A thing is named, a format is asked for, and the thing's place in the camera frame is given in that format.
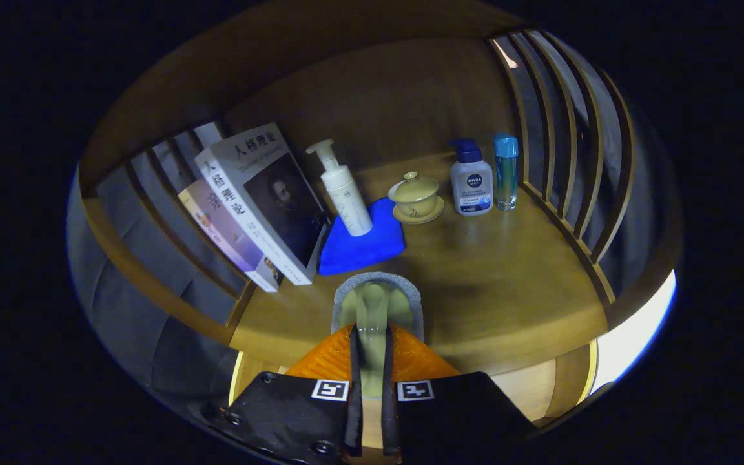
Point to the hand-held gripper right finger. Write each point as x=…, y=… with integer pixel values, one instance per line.
x=388, y=413

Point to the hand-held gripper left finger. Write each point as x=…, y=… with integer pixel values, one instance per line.
x=354, y=413

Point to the wooden countertop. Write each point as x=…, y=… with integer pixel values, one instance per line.
x=507, y=284

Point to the wooden cabinet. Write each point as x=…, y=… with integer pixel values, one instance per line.
x=411, y=97

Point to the blue folded cloth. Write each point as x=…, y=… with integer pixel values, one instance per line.
x=365, y=252

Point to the yellow lidded teacup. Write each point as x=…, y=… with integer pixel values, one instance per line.
x=416, y=197

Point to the white pump bottle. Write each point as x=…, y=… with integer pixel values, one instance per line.
x=346, y=194

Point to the purple book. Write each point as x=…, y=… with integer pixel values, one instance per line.
x=223, y=236

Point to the thick white book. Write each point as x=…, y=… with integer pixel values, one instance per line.
x=281, y=200

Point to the white lotion bottle blue cap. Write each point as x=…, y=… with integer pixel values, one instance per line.
x=472, y=184

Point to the black backdrop cloth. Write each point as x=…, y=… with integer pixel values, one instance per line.
x=126, y=303

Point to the clear bottle blue cap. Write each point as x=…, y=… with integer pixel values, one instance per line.
x=506, y=174

